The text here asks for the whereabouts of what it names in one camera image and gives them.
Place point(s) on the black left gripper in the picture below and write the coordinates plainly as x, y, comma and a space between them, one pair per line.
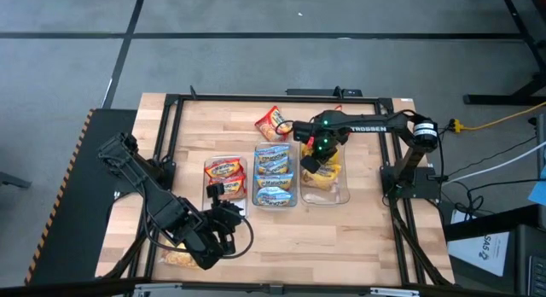
226, 220

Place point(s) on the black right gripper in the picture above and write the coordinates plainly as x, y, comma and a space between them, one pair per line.
330, 135

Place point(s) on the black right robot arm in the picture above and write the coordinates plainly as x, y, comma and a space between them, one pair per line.
409, 160

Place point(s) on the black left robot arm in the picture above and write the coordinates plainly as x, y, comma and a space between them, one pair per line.
166, 203

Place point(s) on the black mounting bar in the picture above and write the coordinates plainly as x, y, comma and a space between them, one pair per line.
315, 92

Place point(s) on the clear plastic bin with label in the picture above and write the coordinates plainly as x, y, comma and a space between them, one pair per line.
243, 160

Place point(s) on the black platform with hazard stripes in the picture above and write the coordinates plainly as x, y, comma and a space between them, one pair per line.
77, 246

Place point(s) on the black floor stand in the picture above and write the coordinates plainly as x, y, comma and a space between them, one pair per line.
490, 99

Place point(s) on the white paper sheet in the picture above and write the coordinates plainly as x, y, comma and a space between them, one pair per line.
478, 252

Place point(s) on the dark furniture foot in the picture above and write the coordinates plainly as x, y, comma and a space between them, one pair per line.
15, 180

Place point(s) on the blue sheet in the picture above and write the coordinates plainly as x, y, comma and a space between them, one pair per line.
539, 192

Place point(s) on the black equipment case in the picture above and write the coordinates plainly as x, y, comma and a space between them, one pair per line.
531, 267

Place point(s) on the black aluminium table frame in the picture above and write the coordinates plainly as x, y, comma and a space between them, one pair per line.
277, 98

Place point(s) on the silver metal bracket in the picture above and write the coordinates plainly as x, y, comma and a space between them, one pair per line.
394, 292

